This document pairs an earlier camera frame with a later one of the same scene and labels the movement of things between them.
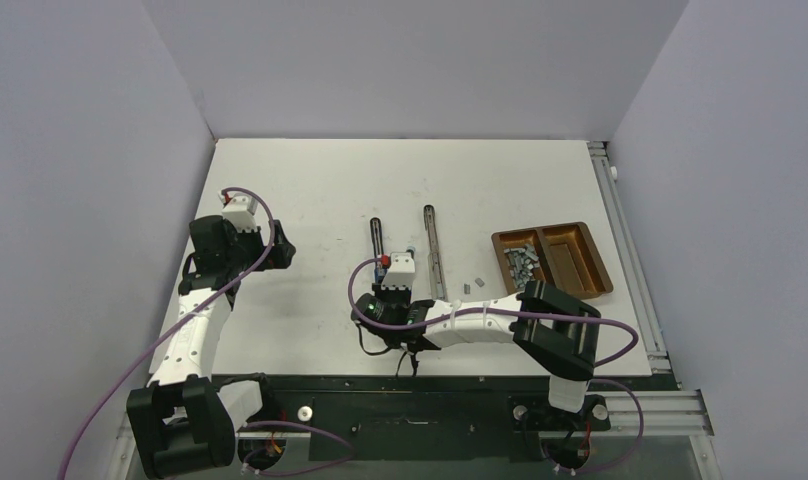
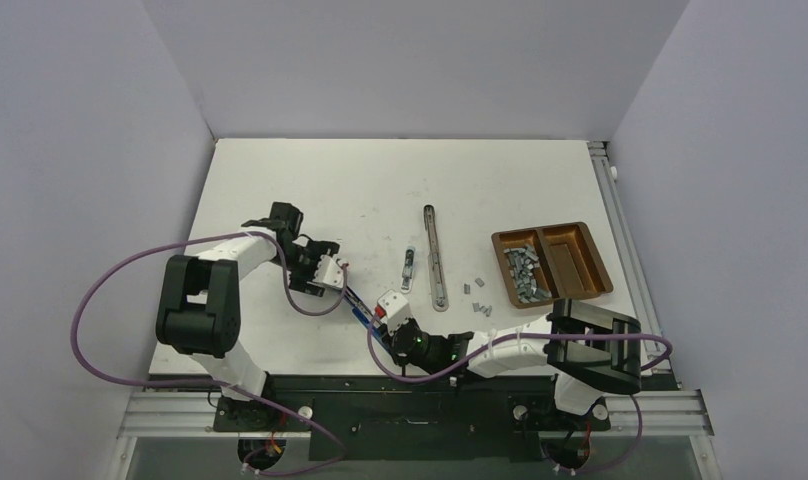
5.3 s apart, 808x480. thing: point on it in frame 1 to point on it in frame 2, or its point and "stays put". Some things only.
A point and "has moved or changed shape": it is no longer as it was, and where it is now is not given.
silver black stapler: (436, 274) stays put
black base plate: (424, 417) stays put
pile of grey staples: (522, 263) stays put
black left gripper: (280, 253) to (299, 282)
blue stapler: (380, 270) has moved or changed shape
